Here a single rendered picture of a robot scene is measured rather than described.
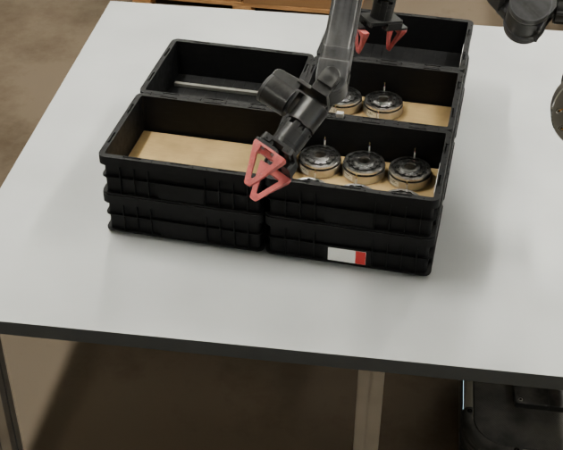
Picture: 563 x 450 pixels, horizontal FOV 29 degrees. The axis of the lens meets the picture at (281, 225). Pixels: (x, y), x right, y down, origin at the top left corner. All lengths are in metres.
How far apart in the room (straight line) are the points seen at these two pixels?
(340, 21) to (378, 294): 0.73
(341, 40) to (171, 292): 0.79
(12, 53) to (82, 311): 2.69
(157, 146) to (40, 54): 2.30
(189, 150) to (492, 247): 0.79
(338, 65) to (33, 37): 3.29
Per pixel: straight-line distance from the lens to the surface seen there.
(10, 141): 4.43
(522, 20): 2.05
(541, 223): 2.80
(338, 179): 2.65
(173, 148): 2.77
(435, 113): 2.94
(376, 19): 2.88
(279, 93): 2.00
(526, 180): 2.95
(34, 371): 3.40
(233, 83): 3.04
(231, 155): 2.74
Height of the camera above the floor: 2.35
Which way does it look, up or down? 37 degrees down
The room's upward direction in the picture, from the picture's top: straight up
